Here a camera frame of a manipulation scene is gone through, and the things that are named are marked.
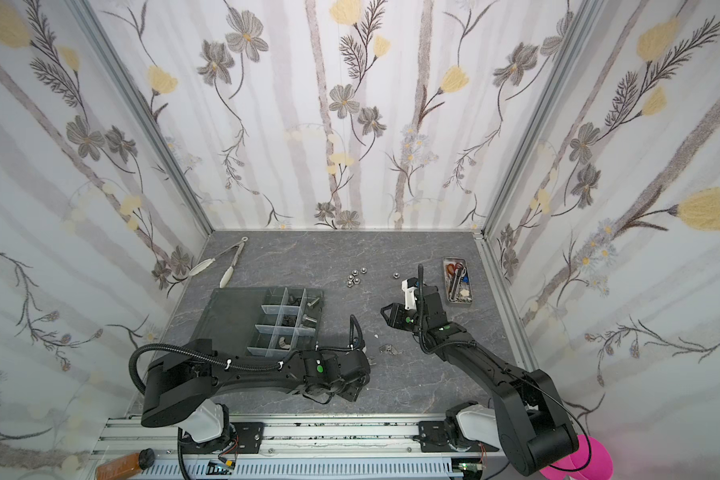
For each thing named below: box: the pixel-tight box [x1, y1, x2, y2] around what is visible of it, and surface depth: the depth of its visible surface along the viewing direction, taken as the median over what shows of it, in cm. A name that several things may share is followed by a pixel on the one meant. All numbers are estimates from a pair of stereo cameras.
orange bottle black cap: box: [96, 448, 155, 480], surface depth 69 cm
